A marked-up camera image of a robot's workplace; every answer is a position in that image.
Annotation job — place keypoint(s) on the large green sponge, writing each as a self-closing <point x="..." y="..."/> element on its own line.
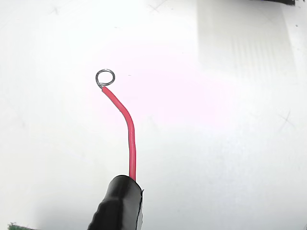
<point x="19" y="226"/>

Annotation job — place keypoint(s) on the black device with white lettering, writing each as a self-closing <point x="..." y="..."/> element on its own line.
<point x="275" y="1"/>

